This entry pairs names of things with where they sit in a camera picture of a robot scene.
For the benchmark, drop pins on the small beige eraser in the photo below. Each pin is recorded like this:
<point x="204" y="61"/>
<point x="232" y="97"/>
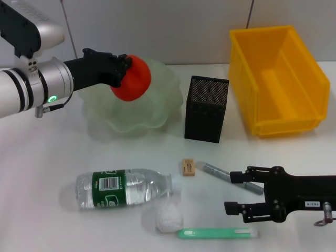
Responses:
<point x="189" y="168"/>

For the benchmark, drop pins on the grey glitter pen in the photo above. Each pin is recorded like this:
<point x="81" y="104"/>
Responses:
<point x="215" y="172"/>

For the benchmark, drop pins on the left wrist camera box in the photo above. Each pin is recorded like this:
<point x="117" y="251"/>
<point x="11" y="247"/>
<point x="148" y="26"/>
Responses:
<point x="26" y="29"/>

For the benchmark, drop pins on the pale green glass fruit plate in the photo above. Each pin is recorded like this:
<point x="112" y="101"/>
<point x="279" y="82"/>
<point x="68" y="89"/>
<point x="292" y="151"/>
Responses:
<point x="147" y="115"/>

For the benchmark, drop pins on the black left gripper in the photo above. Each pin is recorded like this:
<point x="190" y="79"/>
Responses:
<point x="92" y="69"/>

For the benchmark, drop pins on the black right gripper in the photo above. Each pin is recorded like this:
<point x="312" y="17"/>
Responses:
<point x="302" y="194"/>

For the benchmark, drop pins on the yellow plastic bin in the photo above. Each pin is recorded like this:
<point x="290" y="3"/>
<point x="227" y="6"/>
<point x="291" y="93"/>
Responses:
<point x="278" y="84"/>

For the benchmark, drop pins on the black mesh pen holder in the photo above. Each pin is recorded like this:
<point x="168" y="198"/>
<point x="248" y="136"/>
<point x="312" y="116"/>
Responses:
<point x="203" y="123"/>

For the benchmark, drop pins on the red-orange fruit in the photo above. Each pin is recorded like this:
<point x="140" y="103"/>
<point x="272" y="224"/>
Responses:
<point x="134" y="81"/>

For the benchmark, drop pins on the clear green-label water bottle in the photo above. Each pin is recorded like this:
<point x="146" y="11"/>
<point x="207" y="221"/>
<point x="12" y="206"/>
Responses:
<point x="136" y="189"/>

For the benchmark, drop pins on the white paper ball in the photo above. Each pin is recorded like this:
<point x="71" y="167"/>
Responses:
<point x="169" y="218"/>

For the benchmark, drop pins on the green pen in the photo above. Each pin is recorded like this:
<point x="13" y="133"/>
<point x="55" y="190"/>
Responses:
<point x="210" y="233"/>

